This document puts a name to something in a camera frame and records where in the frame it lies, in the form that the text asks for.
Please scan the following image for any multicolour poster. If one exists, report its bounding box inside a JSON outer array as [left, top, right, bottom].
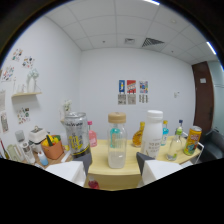
[[139, 80, 149, 95]]

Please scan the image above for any yellow colourful drink can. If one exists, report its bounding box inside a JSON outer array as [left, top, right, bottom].
[[182, 125, 203, 157]]

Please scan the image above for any QR code sheet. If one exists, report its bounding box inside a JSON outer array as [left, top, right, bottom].
[[127, 93, 137, 105], [138, 94, 149, 104], [117, 93, 127, 105]]

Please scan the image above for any orange basket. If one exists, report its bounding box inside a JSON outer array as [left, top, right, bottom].
[[40, 134, 65, 160]]

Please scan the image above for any blue poster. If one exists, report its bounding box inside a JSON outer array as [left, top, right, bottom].
[[118, 79, 126, 94]]

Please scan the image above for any black chair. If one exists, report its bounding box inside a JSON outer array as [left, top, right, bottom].
[[199, 129, 224, 161]]

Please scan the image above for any ceiling light strip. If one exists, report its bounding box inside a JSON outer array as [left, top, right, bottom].
[[205, 41, 218, 56]]

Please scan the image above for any small pink bottle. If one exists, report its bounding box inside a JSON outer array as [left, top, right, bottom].
[[87, 120, 98, 148]]

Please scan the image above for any clear bottle green cap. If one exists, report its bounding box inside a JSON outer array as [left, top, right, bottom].
[[166, 127, 184, 162]]

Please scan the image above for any red poster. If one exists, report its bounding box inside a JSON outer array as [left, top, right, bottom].
[[126, 79, 137, 95]]

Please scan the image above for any white flower vase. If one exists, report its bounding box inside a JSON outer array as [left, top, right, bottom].
[[61, 99, 73, 122]]

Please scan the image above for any white bottle blue base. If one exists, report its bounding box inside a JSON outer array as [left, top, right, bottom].
[[37, 149, 49, 167]]

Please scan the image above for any clear bottle wooden cap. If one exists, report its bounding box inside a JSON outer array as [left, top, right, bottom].
[[107, 112, 128, 169]]

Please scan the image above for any wooden wall shelf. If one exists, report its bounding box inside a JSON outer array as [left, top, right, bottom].
[[11, 91, 43, 98]]

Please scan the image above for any ceiling air vent grille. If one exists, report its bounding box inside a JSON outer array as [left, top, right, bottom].
[[141, 37, 165, 48]]

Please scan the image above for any white milk bottle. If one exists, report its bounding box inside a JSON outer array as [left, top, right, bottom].
[[140, 109, 164, 159]]

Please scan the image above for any clear bottle blue cap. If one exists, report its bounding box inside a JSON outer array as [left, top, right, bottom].
[[176, 119, 185, 131]]

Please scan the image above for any blue bottle yellow cap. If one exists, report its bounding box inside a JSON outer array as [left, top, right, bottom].
[[161, 120, 170, 147]]

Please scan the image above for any two-tier wooden shelf rack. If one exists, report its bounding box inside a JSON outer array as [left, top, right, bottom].
[[64, 134, 205, 191]]

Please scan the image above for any white appliance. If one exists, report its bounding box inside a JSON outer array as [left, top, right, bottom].
[[28, 126, 48, 153]]

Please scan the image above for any brown door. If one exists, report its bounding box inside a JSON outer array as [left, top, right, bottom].
[[191, 61, 215, 134]]

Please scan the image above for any tall black yellow can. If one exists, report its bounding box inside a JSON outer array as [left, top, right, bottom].
[[63, 111, 92, 159]]

